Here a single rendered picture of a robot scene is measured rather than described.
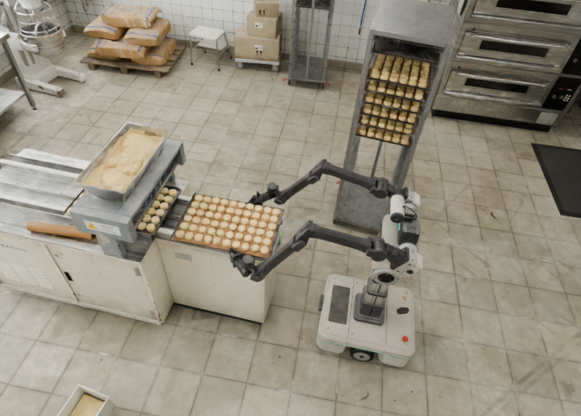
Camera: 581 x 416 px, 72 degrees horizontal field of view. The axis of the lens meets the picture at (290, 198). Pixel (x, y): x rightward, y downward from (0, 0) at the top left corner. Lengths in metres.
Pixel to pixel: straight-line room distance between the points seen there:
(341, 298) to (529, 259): 1.89
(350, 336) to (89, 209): 1.78
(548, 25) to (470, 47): 0.72
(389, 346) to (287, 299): 0.86
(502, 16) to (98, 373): 4.81
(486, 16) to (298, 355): 3.78
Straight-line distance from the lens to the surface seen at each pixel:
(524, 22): 5.04
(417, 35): 2.68
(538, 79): 5.45
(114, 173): 2.37
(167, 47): 6.09
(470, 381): 3.29
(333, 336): 2.86
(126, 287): 2.85
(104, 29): 6.04
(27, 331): 3.53
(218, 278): 2.70
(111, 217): 2.29
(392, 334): 2.94
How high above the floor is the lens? 2.79
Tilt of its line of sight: 45 degrees down
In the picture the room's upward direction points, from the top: 5 degrees clockwise
